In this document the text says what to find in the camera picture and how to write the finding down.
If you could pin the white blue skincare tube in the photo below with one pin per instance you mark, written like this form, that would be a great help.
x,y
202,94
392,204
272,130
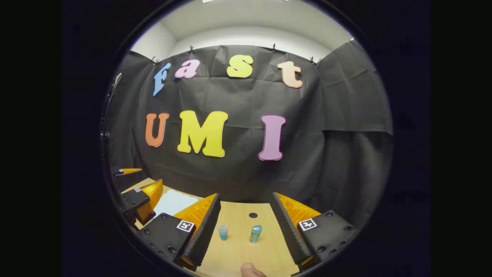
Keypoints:
x,y
223,232

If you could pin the light blue suitcase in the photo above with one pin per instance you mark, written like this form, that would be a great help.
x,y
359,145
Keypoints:
x,y
173,202

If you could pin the blue skincare bottle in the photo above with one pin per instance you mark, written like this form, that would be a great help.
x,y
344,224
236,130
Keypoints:
x,y
255,234

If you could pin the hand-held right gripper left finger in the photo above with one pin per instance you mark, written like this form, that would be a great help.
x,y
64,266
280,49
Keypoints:
x,y
203,234

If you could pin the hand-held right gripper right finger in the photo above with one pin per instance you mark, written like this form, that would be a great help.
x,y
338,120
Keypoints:
x,y
292,234

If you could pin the black backdrop cloth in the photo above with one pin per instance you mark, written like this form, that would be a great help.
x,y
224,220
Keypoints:
x,y
238,100

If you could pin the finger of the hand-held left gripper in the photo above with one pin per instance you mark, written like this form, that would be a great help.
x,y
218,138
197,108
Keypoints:
x,y
134,200
128,177

